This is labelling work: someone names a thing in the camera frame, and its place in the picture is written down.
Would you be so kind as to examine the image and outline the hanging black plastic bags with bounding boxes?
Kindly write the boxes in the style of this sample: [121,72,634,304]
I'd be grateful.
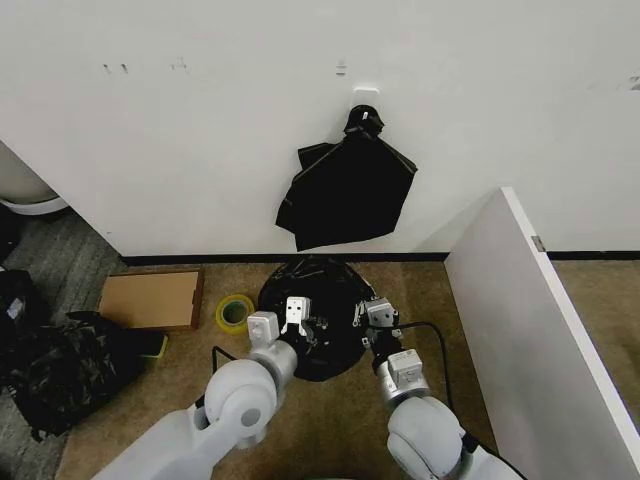
[274,103,419,253]

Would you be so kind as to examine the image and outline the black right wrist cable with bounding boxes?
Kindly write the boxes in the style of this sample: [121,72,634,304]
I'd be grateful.
[392,320,482,444]

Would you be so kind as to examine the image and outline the green flat item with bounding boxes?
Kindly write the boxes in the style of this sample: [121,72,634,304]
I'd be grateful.
[138,333,170,361]

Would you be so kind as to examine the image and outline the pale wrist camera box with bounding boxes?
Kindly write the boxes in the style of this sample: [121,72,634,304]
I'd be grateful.
[365,298,399,329]
[280,295,314,336]

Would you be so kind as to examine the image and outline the white partition board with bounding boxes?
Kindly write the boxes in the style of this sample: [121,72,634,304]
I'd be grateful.
[444,185,640,480]

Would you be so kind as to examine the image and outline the yellow tape roll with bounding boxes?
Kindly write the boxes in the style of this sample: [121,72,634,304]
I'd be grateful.
[215,293,250,338]

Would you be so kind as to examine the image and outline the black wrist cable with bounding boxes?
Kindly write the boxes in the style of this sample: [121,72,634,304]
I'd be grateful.
[211,345,242,374]
[392,320,482,444]

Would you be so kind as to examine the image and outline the white round fixture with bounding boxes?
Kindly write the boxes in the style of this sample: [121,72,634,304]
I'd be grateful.
[0,141,70,217]

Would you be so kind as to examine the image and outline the dark bag with label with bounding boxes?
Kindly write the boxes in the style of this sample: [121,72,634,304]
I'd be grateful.
[0,268,52,332]

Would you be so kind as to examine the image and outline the crumpled black plastic bag pile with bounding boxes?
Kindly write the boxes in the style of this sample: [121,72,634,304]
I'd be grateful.
[0,309,169,443]

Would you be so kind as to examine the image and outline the brown cardboard box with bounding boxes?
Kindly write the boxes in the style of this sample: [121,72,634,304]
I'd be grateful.
[97,267,207,333]

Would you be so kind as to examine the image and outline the white wall hook plate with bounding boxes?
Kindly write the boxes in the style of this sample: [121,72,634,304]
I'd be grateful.
[351,86,380,108]

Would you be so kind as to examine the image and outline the black garbage bag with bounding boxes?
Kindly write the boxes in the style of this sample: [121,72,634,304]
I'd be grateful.
[256,254,380,384]

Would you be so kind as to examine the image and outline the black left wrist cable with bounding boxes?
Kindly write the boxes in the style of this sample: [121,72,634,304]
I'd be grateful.
[211,345,242,374]

